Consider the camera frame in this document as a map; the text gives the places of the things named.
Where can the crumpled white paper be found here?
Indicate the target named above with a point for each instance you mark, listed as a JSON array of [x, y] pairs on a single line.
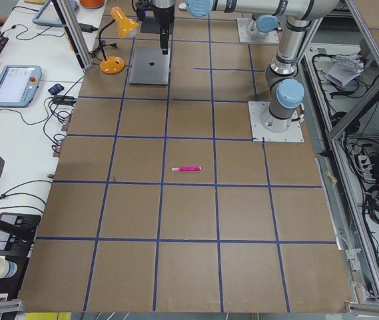
[[345, 69]]

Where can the silver closed laptop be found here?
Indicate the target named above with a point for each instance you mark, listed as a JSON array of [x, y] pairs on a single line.
[[150, 67]]

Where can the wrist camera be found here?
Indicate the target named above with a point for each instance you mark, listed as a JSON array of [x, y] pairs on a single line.
[[142, 7]]

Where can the orange cylindrical container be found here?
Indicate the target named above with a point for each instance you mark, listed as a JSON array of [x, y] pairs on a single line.
[[92, 4]]

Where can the dark blue checkered pouch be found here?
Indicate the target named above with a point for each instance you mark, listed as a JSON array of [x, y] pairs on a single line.
[[57, 88]]

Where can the black mousepad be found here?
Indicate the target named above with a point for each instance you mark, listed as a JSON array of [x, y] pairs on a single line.
[[149, 25]]

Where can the far teach pendant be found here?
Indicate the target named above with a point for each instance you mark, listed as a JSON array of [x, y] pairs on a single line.
[[48, 16]]

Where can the black power adapter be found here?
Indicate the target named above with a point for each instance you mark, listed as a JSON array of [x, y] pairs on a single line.
[[87, 28]]

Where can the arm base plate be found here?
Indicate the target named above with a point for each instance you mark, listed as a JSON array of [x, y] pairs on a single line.
[[249, 34], [266, 128]]

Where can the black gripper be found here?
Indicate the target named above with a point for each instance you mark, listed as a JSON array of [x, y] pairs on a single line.
[[162, 16]]

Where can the teach pendant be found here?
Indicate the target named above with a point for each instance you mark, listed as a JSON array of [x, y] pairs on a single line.
[[48, 16], [18, 85]]

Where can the near teach pendant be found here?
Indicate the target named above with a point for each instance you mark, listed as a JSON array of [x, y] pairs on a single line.
[[18, 85]]

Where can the aluminium frame post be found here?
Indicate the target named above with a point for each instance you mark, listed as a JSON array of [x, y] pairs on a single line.
[[73, 31]]

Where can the pink highlighter pen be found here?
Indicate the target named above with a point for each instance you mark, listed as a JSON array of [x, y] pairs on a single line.
[[186, 169]]

